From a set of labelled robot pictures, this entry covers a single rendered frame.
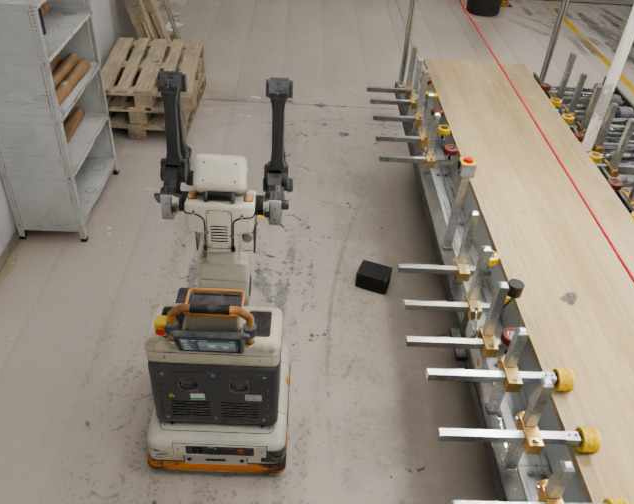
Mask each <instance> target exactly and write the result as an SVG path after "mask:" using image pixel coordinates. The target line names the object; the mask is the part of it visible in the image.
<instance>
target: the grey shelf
mask: <svg viewBox="0 0 634 504"><path fill-rule="evenodd" d="M45 2H46V3H47V5H48V6H49V12H48V13H47V14H46V15H45V16H43V19H44V24H45V29H46V34H45V35H43V31H42V27H41V22H40V17H39V13H38V8H39V7H40V6H41V5H42V4H43V3H45ZM87 2H88V3H87ZM85 5H86V9H85ZM88 5H89V6H88ZM88 8H89V9H88ZM28 11H29V15H28ZM31 11H32V12H31ZM32 15H33V16H32ZM29 16H30V19H29ZM33 19H34V20H33ZM87 19H88V21H87ZM30 20H31V24H30ZM34 23H35V24H34ZM88 23H89V27H88ZM31 25H32V27H31ZM35 26H36V27H35ZM89 29H90V33H89ZM36 30H37V31H36ZM41 33H42V34H41ZM37 34H38V35H37ZM90 35H91V39H90ZM93 38H94V39H93ZM91 40H92V44H91ZM94 41H95V42H94ZM94 44H95V45H94ZM92 46H93V50H92ZM95 47H96V48H95ZM95 50H96V51H95ZM93 52H94V56H93ZM70 53H75V54H77V55H78V56H79V59H80V60H81V59H87V60H88V61H89V62H90V64H91V67H90V69H89V70H88V71H87V72H86V74H85V75H84V76H83V77H82V79H81V80H80V81H79V82H78V83H77V85H76V86H75V87H74V88H73V90H72V91H71V92H70V93H69V94H68V96H67V97H66V98H65V99H64V101H63V102H62V103H61V104H60V105H59V104H58V99H57V95H56V90H55V86H54V81H53V77H52V72H51V68H50V62H51V61H52V60H53V59H54V58H55V57H56V55H59V56H60V57H61V58H62V60H64V59H65V58H66V57H67V56H68V55H69V54H70ZM96 53H97V54H96ZM94 58H95V62H94ZM97 61H98V62H97ZM40 66H41V67H40ZM44 67H45V68H44ZM41 68H42V71H41ZM45 70H46V71H45ZM99 72H100V73H99ZM42 73H43V76H42ZM97 76H98V79H97ZM43 77H44V80H43ZM46 77H47V78H46ZM47 80H48V81H47ZM100 80H101V81H100ZM44 81H45V84H44ZM98 81H99V85H98ZM52 83H53V84H52ZM101 83H102V84H101ZM48 84H49V85H48ZM45 86H46V89H45ZM99 87H100V91H99ZM46 90H47V93H46ZM102 91H103V92H102ZM100 93H101V97H100ZM47 94H48V98H47ZM50 94H51V95H50ZM103 96H104V97H103ZM51 97H52V98H51ZM48 99H49V102H48ZM101 99H102V103H101ZM104 101H105V102H104ZM49 103H50V106H49ZM52 104H53V105H52ZM104 104H105V105H104ZM102 105H103V108H102ZM50 107H51V108H50ZM53 107H54V108H53ZM75 108H81V109H83V110H84V112H85V115H84V117H83V118H82V120H81V122H80V123H79V125H78V127H77V129H76V130H75V132H74V134H73V136H72V137H71V139H70V141H69V142H68V144H67V140H66V136H65V131H64V126H63V121H64V119H65V118H66V117H67V115H69V117H70V115H71V114H72V112H73V110H74V109H75ZM105 109H106V110H105ZM103 111H104V112H103ZM107 119H108V120H107ZM107 121H108V122H107ZM105 122H106V126H105ZM108 124H109V125H108ZM54 125H55V128H54ZM57 126H58V127H57ZM108 126H109V127H108ZM106 128H107V132H106ZM55 129H56V132H55ZM58 129H59V130H58ZM109 131H110V132H109ZM56 134H57V137H56ZM107 134H108V137H107ZM59 135H60V136H59ZM110 136H111V137H110ZM57 138H58V141H57ZM60 138H61V139H60ZM110 138H111V139H110ZM108 140H109V143H108ZM61 141H62V142H61ZM58 142H59V145H58ZM111 143H112V144H111ZM61 144H62V145H61ZM111 145H112V146H111ZM109 146H110V149H109ZM59 147H60V150H59ZM62 147H63V148H62ZM63 150H64V151H63ZM60 151H61V154H60ZM110 151H111V155H110ZM111 157H112V158H111ZM3 163H4V164H3ZM4 165H5V167H4ZM5 168H6V170H5ZM112 169H114V171H113V175H118V174H119V170H118V165H117V159H116V153H115V147H114V141H113V135H112V129H111V123H110V117H109V111H108V105H107V99H106V93H105V87H104V81H103V75H102V69H101V63H100V57H99V51H98V44H97V38H96V32H95V26H94V20H93V14H92V8H91V2H90V0H85V4H84V0H0V173H1V177H2V180H3V183H4V186H5V190H6V193H7V196H8V199H9V203H10V206H11V209H12V213H13V216H14V219H15V222H16V226H17V229H18V232H19V235H20V236H19V238H20V239H25V240H26V238H27V236H28V235H27V234H26V233H24V230H41V231H65V232H78V230H79V234H80V238H81V242H87V241H88V239H89V238H88V236H87V232H86V227H85V224H86V222H87V220H88V218H89V214H90V211H91V209H92V207H93V205H94V204H95V202H96V201H97V199H98V198H99V196H100V194H101V192H102V190H103V188H104V186H105V184H106V182H107V179H108V177H109V175H110V173H111V171H112ZM22 226H23V227H22ZM23 228H24V230H23ZM82 234H83V235H82Z"/></svg>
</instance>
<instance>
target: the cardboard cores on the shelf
mask: <svg viewBox="0 0 634 504"><path fill-rule="evenodd" d="M40 7H41V10H42V15H43V16H45V15H46V14H47V13H48V12H49V6H48V5H47V3H46V2H45V3H43V4H42V5H41V6H40ZM90 67H91V64H90V62H89V61H88V60H87V59H81V60H80V59H79V56H78V55H77V54H75V53H70V54H69V55H68V56H67V57H66V58H65V59H64V60H62V58H61V57H60V56H59V55H56V57H55V58H54V59H53V60H52V61H51V62H50V68H51V72H52V77H53V81H54V86H55V90H56V95H57V99H58V104H59V105H60V104H61V103H62V102H63V101H64V99H65V98H66V97H67V96H68V94H69V93H70V92H71V91H72V90H73V88H74V87H75V86H76V85H77V83H78V82H79V81H80V80H81V79H82V77H83V76H84V75H85V74H86V72H87V71H88V70H89V69H90ZM84 115H85V112H84V110H83V109H81V108H75V109H74V110H73V112H72V114H71V115H70V117H69V115H67V117H66V118H65V119H64V121H63V126H64V131H65V136H66V140H67V144H68V142H69V141H70V139H71V137H72V136H73V134H74V132H75V130H76V129H77V127H78V125H79V123H80V122H81V120H82V118H83V117H84ZM66 121H67V122H66ZM64 124H65V125H64Z"/></svg>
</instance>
